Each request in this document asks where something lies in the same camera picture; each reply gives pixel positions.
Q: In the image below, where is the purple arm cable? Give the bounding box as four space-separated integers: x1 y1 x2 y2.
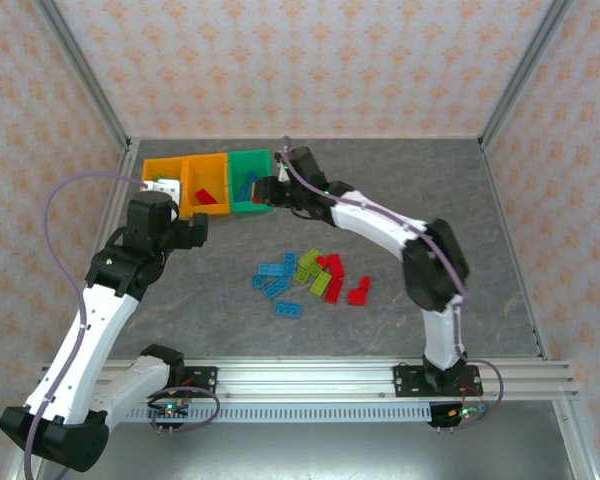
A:
279 134 505 417
23 170 149 480

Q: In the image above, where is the aluminium mounting rail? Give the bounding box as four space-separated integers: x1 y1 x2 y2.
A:
39 357 581 401

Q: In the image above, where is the orange bin with red bricks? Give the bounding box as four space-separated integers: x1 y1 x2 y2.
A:
180 152 231 219

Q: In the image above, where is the aluminium side frame rail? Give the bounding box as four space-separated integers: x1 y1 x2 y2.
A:
478 139 550 360
98 139 142 246

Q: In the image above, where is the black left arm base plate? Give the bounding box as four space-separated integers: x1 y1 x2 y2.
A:
179 366 219 396

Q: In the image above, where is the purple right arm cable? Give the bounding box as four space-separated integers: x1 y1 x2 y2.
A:
279 134 505 417

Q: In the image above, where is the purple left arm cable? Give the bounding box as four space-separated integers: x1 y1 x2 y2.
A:
23 170 149 480

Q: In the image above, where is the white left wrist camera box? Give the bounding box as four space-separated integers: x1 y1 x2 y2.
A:
143 177 183 208

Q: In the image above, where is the aluminium frame post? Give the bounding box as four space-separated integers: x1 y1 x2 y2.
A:
478 0 577 149
32 0 132 149

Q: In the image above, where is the green plastic bin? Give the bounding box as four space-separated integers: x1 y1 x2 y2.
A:
226 148 275 215

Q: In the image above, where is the orange bin with green bricks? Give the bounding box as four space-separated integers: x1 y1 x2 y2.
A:
142 155 189 200

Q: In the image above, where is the slotted grey cable duct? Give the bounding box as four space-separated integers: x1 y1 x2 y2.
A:
124 402 436 424

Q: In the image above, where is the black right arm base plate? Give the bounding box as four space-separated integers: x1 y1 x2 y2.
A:
393 363 482 399

